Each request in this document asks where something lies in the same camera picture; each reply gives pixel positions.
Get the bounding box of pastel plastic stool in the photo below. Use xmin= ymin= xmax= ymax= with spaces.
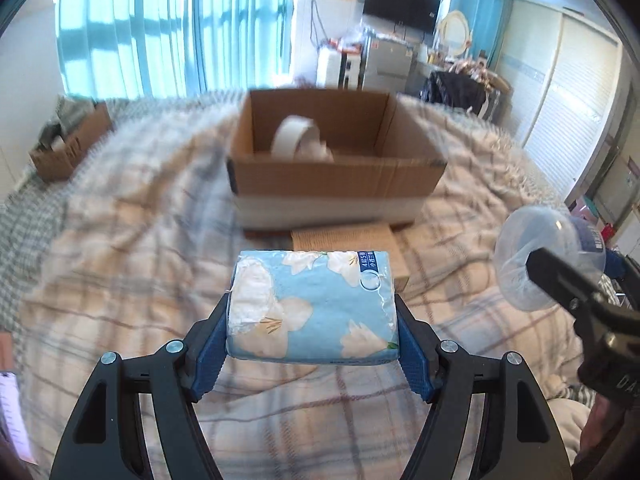
xmin=574 ymin=202 xmax=604 ymax=227

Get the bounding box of green gingham bed sheet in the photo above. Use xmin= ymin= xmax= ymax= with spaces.
xmin=0 ymin=91 xmax=71 ymax=321

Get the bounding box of white sliding-door wardrobe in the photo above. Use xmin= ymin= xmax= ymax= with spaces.
xmin=499 ymin=0 xmax=624 ymax=202

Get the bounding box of clutter in small box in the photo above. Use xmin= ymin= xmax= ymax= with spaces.
xmin=40 ymin=95 xmax=97 ymax=149

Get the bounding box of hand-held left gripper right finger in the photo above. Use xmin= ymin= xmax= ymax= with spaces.
xmin=394 ymin=294 xmax=574 ymax=480

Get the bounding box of clear plastic bag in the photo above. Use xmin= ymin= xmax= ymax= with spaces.
xmin=344 ymin=19 xmax=374 ymax=47

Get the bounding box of person's right hand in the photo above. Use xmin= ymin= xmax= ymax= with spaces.
xmin=580 ymin=399 xmax=610 ymax=480

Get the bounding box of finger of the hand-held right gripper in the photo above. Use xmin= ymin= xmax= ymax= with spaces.
xmin=525 ymin=247 xmax=610 ymax=322
xmin=602 ymin=254 xmax=640 ymax=307

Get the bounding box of wide turquoise curtain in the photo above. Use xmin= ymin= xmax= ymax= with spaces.
xmin=52 ymin=0 xmax=202 ymax=99

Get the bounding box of chair with black jacket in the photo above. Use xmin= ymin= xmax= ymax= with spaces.
xmin=421 ymin=69 xmax=494 ymax=119

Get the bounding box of narrow turquoise curtain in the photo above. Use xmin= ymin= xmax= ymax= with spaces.
xmin=449 ymin=0 xmax=516 ymax=69

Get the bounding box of smartphone with lit screen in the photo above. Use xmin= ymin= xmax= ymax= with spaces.
xmin=0 ymin=370 xmax=39 ymax=464

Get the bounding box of clear plastic container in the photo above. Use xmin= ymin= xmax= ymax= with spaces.
xmin=494 ymin=207 xmax=609 ymax=311

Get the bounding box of small rectangular carton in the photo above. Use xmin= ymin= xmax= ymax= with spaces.
xmin=291 ymin=220 xmax=412 ymax=294

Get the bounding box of black wall television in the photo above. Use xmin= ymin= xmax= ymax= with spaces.
xmin=362 ymin=0 xmax=442 ymax=36

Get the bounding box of oval white vanity mirror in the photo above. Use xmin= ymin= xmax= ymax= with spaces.
xmin=435 ymin=9 xmax=474 ymax=59

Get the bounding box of large cardboard box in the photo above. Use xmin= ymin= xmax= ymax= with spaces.
xmin=227 ymin=87 xmax=449 ymax=234

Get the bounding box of blue floral tissue pack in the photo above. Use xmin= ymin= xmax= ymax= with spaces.
xmin=225 ymin=248 xmax=401 ymax=365

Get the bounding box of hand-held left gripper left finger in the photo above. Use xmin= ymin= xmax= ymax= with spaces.
xmin=50 ymin=292 xmax=234 ymax=480

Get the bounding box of beige plaid blanket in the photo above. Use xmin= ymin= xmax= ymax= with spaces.
xmin=14 ymin=89 xmax=592 ymax=480

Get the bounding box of small silver fridge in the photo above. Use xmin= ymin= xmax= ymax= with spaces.
xmin=362 ymin=37 xmax=415 ymax=94

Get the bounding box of white suitcase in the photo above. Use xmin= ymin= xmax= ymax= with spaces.
xmin=315 ymin=49 xmax=364 ymax=90

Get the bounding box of white tape roll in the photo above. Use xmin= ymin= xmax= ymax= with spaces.
xmin=270 ymin=114 xmax=335 ymax=162

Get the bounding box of small cardboard box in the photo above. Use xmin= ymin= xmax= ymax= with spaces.
xmin=28 ymin=102 xmax=114 ymax=184

